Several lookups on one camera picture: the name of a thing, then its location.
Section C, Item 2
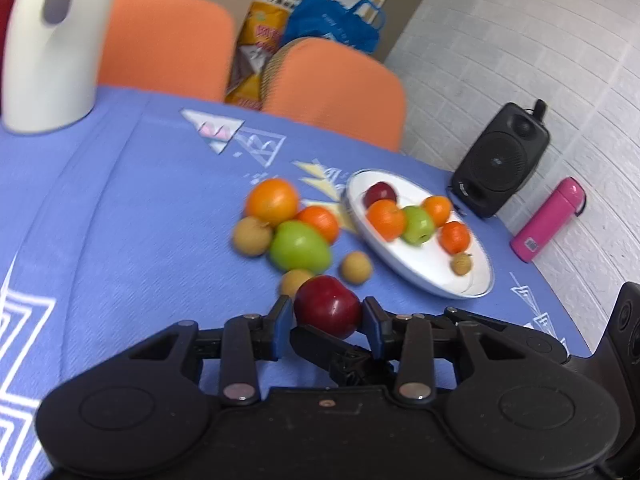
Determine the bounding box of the pink bottle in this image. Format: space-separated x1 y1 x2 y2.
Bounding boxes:
510 177 587 263

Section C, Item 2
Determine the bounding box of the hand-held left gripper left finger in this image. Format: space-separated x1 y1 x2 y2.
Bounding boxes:
127 295 294 407

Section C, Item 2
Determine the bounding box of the white thermos jug grey handle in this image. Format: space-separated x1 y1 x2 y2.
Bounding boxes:
2 0 111 134

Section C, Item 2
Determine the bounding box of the white plate blue rim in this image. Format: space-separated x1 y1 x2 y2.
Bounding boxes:
346 169 495 300

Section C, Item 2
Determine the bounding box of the blue printed tablecloth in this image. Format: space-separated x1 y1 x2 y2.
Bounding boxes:
0 85 596 480

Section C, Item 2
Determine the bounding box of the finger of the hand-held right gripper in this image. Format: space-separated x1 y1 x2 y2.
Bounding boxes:
289 324 399 388

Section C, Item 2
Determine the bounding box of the green apple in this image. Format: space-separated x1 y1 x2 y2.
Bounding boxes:
270 220 332 273
400 206 435 246

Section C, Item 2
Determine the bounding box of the yellow snack bag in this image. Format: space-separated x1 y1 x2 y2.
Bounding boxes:
225 0 291 111

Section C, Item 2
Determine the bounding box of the dark red apple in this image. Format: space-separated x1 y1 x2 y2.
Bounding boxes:
293 275 362 339
363 182 398 209

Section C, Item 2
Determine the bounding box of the orange chair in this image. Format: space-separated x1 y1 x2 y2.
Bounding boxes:
262 37 407 152
97 0 236 104

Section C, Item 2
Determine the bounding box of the black speaker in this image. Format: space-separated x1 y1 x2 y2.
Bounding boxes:
451 99 551 219

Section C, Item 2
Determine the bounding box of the mandarin orange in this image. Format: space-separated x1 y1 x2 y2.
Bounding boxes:
439 221 472 255
297 206 341 245
366 200 407 242

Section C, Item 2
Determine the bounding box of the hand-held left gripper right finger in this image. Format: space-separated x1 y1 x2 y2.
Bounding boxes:
362 296 526 404

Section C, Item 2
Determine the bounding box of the blue tote bag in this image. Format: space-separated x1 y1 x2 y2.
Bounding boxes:
282 0 387 54

